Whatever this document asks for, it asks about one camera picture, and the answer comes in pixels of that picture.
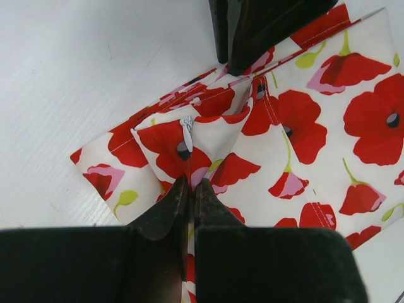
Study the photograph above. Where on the white red poppy skirt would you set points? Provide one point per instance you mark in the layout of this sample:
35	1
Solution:
311	135

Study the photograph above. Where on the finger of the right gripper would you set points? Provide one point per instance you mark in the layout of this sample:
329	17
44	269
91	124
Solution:
256	26
225	17

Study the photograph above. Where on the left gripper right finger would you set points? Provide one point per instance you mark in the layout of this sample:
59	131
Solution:
236	263

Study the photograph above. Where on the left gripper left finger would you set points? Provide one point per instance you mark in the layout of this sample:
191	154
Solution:
143	261

